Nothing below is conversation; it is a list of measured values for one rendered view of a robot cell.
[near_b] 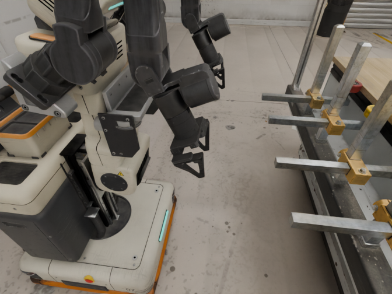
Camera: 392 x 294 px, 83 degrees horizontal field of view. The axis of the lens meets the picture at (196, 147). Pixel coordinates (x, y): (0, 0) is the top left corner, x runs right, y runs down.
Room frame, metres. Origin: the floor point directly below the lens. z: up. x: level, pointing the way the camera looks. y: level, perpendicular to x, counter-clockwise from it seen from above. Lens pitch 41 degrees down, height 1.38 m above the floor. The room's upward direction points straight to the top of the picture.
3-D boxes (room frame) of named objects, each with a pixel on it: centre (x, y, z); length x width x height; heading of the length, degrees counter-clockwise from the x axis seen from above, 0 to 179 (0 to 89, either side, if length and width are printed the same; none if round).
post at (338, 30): (1.07, -0.63, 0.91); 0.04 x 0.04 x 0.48; 83
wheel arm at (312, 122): (0.79, -0.54, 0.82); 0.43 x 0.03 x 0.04; 83
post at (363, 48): (0.82, -0.59, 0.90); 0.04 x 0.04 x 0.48; 83
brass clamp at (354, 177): (0.55, -0.56, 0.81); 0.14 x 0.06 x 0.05; 173
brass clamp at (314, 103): (1.05, -0.62, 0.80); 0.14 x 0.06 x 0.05; 173
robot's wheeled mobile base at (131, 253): (0.68, 0.50, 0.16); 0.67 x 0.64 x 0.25; 83
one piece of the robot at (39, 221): (0.69, 0.60, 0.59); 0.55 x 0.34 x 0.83; 173
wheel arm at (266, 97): (1.04, -0.57, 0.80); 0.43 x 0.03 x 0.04; 83
